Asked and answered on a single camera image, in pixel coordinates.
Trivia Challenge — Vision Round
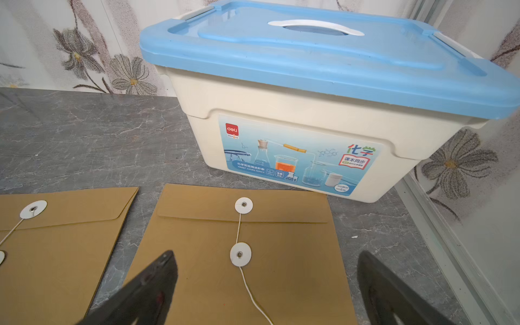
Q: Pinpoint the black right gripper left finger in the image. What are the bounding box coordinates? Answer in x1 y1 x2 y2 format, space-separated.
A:
79 250 178 324

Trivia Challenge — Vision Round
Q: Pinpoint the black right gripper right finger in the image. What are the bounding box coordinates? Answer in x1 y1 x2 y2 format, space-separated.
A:
357 251 453 324

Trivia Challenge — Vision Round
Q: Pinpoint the brown kraft file bag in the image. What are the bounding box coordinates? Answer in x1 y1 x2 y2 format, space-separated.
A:
127 184 357 324
1 188 138 324

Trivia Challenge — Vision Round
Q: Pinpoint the blue lidded white storage box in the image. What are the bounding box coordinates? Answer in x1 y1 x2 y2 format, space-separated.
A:
139 1 519 203

